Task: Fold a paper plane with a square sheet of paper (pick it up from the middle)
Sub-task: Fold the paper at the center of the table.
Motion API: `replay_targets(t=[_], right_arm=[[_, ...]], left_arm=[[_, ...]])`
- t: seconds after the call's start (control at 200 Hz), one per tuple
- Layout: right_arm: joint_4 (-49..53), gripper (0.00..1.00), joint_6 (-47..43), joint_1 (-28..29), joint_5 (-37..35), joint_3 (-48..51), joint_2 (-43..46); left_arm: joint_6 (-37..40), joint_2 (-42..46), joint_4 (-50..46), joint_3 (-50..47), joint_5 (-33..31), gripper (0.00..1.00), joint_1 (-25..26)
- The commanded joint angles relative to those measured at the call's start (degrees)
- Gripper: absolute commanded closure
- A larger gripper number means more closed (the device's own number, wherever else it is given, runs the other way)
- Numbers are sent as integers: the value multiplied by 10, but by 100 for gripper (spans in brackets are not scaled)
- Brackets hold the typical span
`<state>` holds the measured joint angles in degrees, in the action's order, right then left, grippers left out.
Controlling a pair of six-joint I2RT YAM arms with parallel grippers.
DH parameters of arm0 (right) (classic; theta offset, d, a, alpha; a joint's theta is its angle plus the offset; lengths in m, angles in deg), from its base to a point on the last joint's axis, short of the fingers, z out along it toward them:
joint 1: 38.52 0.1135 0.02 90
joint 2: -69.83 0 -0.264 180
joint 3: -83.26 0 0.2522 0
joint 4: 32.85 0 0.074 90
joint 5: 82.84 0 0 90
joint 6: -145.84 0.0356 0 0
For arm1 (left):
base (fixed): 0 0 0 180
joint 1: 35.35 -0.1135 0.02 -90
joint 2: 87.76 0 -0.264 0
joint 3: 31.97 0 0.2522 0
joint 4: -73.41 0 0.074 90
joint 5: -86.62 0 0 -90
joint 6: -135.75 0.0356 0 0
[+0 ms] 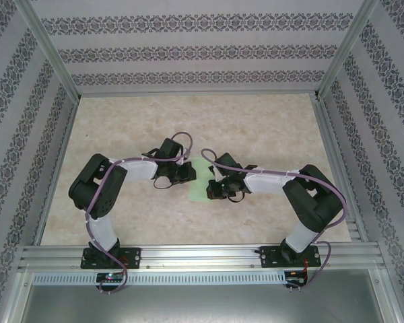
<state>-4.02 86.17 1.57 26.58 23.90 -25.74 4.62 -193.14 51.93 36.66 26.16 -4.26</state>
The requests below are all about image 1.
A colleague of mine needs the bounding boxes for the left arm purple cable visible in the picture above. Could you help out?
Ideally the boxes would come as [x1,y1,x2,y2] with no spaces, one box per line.
[85,131,193,296]

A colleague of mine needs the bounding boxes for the aluminium frame post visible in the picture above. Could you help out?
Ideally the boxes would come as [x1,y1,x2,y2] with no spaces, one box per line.
[15,0,81,102]
[314,0,381,100]

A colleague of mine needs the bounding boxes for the slotted white cable duct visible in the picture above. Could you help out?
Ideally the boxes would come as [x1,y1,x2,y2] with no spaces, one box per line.
[32,271,288,285]

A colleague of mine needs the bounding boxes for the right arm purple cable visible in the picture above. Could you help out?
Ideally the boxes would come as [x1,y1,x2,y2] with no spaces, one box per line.
[201,147,348,293]

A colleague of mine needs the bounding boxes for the aluminium side rail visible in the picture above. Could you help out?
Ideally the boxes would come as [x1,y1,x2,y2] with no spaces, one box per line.
[311,94,370,243]
[33,97,80,246]

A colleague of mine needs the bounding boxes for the circuit board with green light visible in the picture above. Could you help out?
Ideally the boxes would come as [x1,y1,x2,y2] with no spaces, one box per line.
[96,273,126,283]

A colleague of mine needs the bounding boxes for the aluminium mounting rail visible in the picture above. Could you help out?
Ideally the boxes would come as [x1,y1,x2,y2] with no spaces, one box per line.
[18,244,386,271]

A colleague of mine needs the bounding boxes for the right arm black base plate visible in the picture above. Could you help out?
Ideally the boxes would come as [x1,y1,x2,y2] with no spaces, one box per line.
[261,245,321,269]

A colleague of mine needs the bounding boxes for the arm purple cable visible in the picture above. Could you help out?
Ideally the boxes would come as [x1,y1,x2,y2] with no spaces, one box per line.
[85,131,193,296]
[201,147,348,293]

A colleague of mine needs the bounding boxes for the small dark circuit board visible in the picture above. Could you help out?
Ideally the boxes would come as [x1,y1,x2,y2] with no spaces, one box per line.
[285,271,309,283]

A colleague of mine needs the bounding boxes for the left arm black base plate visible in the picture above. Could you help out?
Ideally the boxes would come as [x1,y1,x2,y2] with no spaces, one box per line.
[81,247,141,270]

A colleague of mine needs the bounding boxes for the light green paper sheet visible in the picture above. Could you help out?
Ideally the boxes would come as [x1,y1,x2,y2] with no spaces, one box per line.
[188,157,217,203]

